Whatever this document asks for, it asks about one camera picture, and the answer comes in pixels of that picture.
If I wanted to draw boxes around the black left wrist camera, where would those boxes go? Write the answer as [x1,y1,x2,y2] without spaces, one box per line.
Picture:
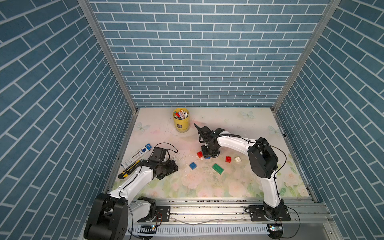
[149,147,168,163]

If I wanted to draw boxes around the green long lego brick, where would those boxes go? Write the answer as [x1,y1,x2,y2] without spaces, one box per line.
[212,164,224,175]

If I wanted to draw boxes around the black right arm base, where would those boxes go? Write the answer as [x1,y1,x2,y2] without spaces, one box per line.
[244,199,291,240]

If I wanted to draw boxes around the blue lego brick loose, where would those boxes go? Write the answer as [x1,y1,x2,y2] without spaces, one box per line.
[189,163,197,170]

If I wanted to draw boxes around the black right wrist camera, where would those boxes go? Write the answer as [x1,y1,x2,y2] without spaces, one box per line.
[194,123,225,143]

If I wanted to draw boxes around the markers in cup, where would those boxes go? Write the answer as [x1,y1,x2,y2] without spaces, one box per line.
[174,110,188,120]

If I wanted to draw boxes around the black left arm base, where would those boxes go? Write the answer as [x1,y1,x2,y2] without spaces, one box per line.
[84,194,171,240]

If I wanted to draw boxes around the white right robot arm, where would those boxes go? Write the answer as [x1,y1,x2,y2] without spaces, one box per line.
[199,132,283,209]

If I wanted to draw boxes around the yellow black utility knife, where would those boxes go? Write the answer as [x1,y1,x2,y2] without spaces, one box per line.
[118,160,141,180]

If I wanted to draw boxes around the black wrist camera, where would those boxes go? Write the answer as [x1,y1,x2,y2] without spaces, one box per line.
[194,123,225,143]
[149,147,168,163]

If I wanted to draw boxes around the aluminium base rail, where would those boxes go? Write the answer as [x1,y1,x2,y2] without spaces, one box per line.
[127,198,340,240]

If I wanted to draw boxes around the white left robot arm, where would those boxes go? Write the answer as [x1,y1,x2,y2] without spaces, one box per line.
[109,160,179,222]

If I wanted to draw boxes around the red small lego brick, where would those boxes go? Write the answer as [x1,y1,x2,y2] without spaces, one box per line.
[197,151,204,158]

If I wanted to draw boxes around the yellow pen holder cup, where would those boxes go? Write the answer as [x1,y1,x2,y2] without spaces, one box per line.
[173,108,190,133]

